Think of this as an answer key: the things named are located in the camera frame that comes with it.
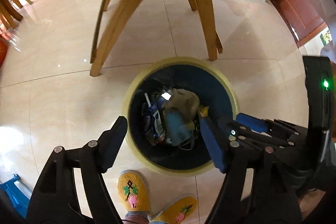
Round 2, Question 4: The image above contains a yellow knitted slipper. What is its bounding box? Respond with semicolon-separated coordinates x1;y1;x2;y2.
150;195;198;223
117;170;150;213

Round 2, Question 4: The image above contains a right yellow knitted slipper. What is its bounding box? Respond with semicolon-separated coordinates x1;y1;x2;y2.
150;195;198;223

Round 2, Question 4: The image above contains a blue plastic stool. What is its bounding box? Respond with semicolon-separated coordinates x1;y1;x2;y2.
1;174;30;219

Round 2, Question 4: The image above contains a left yellow knitted slipper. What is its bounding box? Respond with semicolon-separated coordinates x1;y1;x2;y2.
117;170;150;213

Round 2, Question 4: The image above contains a yellow round trash bin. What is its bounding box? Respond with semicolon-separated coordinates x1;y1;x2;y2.
122;57;239;177

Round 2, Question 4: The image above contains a brown green milk carton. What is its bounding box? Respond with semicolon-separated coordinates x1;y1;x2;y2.
144;93;166;142

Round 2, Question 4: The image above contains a wooden dining table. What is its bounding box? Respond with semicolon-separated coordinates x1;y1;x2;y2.
1;0;33;30

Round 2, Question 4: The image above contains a brown wooden door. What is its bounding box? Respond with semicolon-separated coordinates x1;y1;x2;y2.
270;0;327;47

